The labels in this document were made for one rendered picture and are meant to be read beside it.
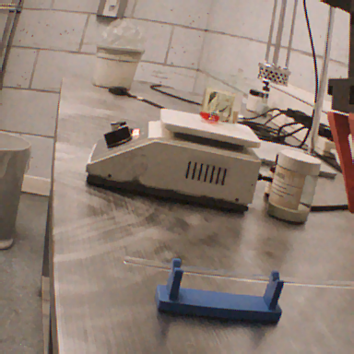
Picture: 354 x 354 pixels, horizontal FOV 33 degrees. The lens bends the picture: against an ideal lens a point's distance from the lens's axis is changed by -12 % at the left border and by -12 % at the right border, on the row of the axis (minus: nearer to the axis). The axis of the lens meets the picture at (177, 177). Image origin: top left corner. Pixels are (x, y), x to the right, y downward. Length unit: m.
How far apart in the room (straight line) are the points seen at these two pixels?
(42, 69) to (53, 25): 0.25
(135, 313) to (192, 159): 0.34
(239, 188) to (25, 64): 2.49
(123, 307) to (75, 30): 2.75
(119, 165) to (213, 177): 0.11
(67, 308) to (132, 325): 0.05
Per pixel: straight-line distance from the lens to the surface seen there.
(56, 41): 3.18
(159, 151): 0.77
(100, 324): 0.44
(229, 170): 0.78
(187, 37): 3.23
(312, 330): 0.50
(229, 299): 0.51
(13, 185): 2.39
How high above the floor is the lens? 0.95
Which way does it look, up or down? 13 degrees down
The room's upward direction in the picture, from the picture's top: 12 degrees clockwise
